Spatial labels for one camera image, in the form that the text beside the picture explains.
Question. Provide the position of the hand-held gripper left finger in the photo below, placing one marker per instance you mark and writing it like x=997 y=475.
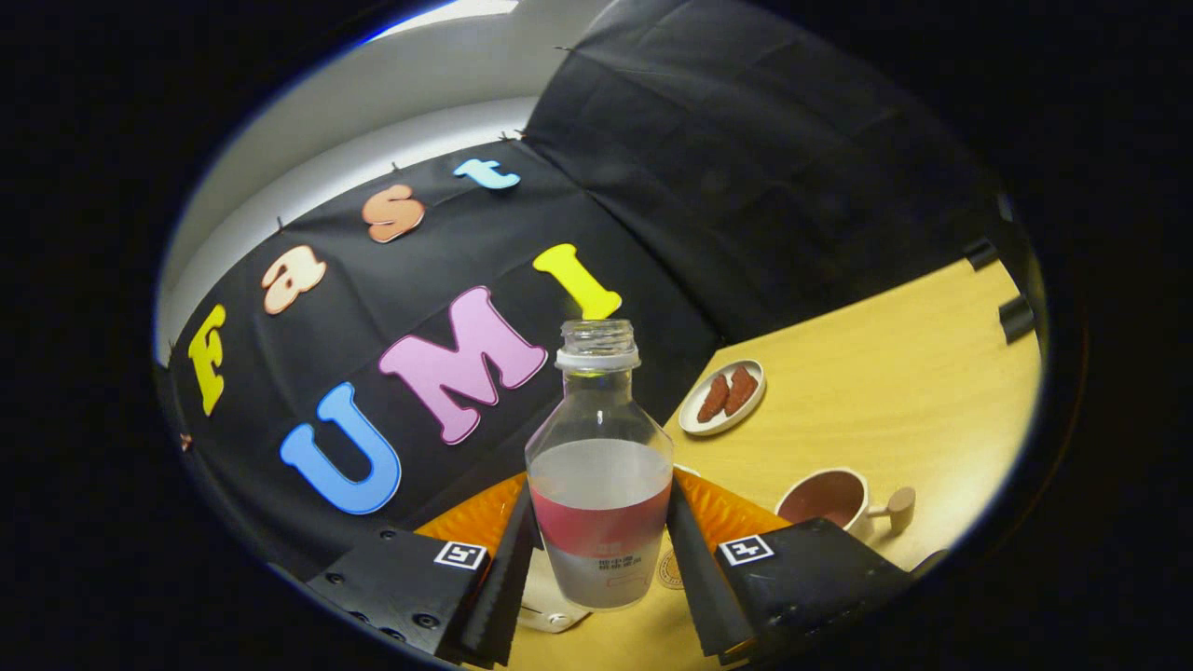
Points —
x=410 y=587

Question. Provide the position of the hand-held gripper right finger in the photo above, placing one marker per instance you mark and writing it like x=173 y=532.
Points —
x=802 y=582

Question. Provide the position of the round brown coaster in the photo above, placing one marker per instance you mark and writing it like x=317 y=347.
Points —
x=670 y=570

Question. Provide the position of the clear juice bottle red label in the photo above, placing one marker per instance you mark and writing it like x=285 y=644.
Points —
x=601 y=508

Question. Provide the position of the white toaster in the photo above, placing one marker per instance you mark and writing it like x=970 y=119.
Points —
x=541 y=606

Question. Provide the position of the white oval plate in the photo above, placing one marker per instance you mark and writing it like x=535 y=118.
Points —
x=694 y=419

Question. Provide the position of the wooden table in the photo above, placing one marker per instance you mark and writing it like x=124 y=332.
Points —
x=885 y=401

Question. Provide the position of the red sausage piece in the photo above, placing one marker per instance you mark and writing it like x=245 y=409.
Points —
x=742 y=390
x=714 y=399

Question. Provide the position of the black table clamp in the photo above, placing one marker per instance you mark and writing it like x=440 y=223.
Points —
x=1017 y=320
x=980 y=253

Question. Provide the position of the black backdrop cloth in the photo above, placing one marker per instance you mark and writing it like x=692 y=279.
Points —
x=746 y=186

